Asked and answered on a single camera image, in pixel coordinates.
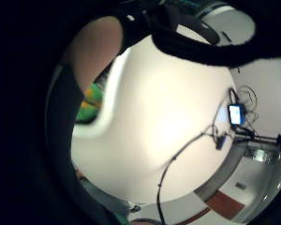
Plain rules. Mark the thin black marker pen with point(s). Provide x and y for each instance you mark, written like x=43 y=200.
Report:
x=226 y=36

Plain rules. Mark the device with lit blue screen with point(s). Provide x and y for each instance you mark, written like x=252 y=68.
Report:
x=236 y=114

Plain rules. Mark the small black clamp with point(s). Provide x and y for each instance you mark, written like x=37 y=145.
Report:
x=220 y=142

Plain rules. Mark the green and orange soft toy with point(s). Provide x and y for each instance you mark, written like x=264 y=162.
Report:
x=91 y=104

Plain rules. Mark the small grey floor plate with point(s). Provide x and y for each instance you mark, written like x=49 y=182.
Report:
x=240 y=186

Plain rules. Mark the red-brown floor mat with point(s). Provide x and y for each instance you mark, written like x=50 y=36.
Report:
x=225 y=204

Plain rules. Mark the the person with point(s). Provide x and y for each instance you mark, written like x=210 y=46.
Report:
x=61 y=131

